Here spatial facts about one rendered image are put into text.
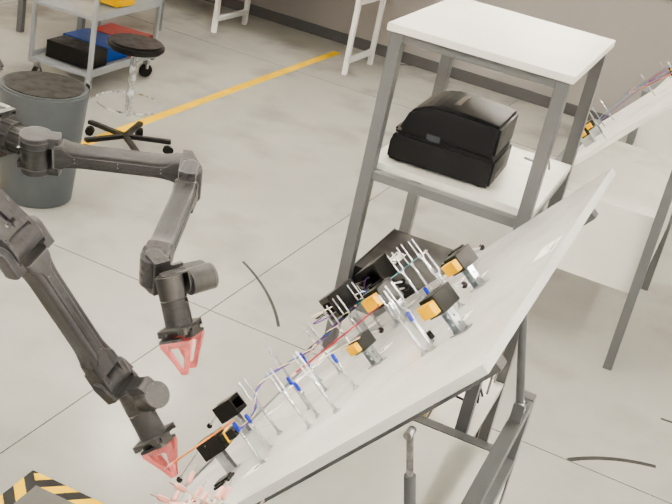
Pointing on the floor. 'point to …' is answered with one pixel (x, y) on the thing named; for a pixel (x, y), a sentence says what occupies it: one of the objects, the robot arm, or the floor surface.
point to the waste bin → (20, 92)
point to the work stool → (134, 46)
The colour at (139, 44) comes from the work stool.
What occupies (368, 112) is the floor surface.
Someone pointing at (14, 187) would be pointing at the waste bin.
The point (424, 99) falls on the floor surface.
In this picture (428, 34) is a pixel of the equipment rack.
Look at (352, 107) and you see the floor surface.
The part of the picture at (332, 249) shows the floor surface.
